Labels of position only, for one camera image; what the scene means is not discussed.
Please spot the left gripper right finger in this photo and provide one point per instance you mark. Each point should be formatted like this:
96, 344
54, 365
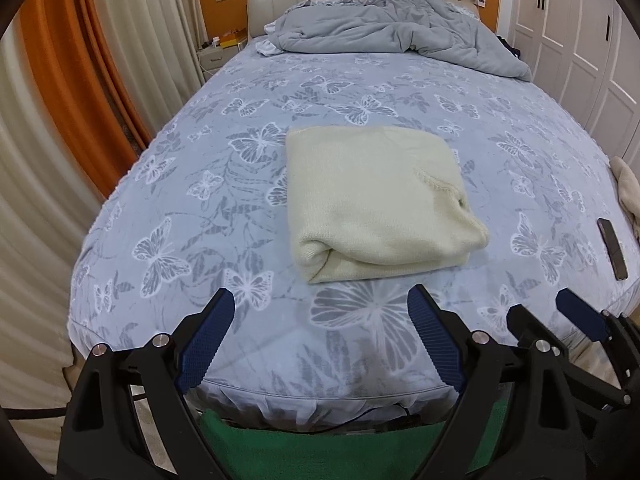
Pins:
540, 437

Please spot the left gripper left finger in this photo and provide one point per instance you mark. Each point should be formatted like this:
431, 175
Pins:
102, 437

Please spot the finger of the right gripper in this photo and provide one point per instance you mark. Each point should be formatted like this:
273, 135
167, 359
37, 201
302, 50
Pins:
618, 335
531, 333

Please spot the cream knitted sweater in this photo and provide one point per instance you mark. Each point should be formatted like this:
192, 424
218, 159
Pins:
376, 202

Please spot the black smartphone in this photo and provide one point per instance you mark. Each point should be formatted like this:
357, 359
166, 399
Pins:
612, 245

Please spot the green cloth below bed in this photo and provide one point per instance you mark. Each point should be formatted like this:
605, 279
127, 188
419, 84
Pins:
264, 454

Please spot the beige garment on bed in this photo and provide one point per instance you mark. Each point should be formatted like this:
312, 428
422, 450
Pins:
628, 190

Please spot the butterfly patterned bed sheet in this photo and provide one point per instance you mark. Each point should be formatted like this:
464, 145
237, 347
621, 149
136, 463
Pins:
206, 207

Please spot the white wardrobe doors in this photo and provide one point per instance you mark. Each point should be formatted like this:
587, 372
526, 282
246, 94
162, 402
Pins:
585, 54

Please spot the grey rumpled duvet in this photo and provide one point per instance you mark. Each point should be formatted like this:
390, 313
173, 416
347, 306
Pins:
435, 29

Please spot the white bedside table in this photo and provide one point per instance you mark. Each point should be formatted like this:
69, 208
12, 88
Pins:
213, 58

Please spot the cream and orange curtain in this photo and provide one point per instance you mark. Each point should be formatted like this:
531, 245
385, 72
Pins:
85, 85

